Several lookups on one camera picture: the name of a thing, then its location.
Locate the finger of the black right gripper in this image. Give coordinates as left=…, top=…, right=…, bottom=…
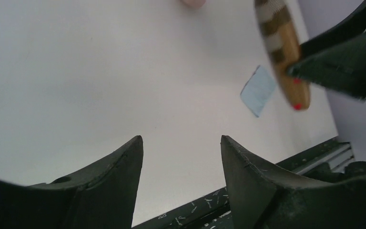
left=301, top=0, right=366, bottom=58
left=287, top=30, right=366, bottom=100

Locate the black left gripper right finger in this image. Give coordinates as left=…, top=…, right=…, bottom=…
left=221, top=135, right=366, bottom=229

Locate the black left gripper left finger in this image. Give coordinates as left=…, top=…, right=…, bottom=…
left=0, top=135, right=143, bottom=229

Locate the brown glasses case red stripe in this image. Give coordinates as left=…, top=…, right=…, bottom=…
left=254, top=0, right=311, bottom=111

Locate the light blue cloth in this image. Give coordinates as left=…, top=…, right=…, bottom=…
left=240, top=65, right=277, bottom=117

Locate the pink glasses case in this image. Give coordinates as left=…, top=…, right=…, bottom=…
left=181, top=0, right=206, bottom=9

